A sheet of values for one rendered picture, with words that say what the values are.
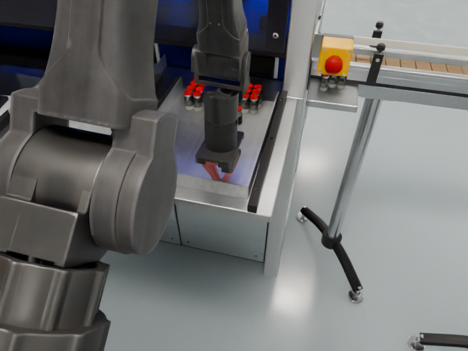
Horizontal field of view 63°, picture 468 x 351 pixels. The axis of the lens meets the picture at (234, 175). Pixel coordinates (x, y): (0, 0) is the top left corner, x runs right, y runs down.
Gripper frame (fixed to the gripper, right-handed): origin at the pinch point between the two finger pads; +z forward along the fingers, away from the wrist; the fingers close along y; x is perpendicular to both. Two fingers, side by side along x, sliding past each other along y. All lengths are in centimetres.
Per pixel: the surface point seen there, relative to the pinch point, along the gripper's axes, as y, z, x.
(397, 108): 185, 69, -67
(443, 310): 48, 85, -78
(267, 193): 1.8, 1.9, -9.1
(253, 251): 44, 70, -1
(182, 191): -1.7, 2.3, 7.2
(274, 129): 19.2, -2.1, -7.1
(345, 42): 36.7, -17.4, -19.5
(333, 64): 31.0, -14.0, -17.7
